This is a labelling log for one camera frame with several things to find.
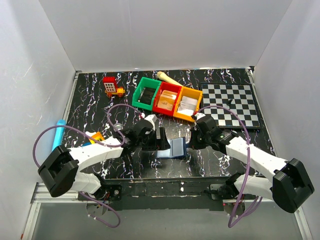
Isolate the green plastic bin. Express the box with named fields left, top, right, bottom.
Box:
left=132, top=77, right=161, bottom=111

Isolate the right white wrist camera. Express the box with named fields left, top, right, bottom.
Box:
left=191, top=112, right=206, bottom=123

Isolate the green yellow toy block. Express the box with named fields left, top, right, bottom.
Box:
left=81, top=131, right=105, bottom=147

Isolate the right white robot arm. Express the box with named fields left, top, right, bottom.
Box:
left=187, top=113, right=315, bottom=213

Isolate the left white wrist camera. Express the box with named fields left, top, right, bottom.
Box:
left=143, top=114, right=158, bottom=131

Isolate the cream wooden pestle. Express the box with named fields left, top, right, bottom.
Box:
left=156, top=71, right=183, bottom=87

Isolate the navy blue card holder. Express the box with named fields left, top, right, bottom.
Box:
left=155, top=137, right=187, bottom=159

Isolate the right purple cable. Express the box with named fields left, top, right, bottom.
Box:
left=192, top=104, right=263, bottom=228

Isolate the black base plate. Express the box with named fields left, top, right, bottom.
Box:
left=92, top=176, right=228, bottom=211

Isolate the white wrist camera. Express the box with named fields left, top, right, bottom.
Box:
left=191, top=112, right=206, bottom=123
left=143, top=114, right=158, bottom=131

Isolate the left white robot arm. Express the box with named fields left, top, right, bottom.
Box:
left=38, top=119, right=171, bottom=200

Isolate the red toy block truck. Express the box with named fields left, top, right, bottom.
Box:
left=102, top=76, right=125, bottom=98

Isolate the red plastic bin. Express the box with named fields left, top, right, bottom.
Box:
left=152, top=82, right=182, bottom=116

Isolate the white gold VIP card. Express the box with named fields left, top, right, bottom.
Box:
left=178, top=96, right=198, bottom=111

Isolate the black white chessboard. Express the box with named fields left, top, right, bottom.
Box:
left=199, top=82, right=263, bottom=129

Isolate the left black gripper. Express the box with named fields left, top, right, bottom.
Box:
left=137, top=127, right=170, bottom=151

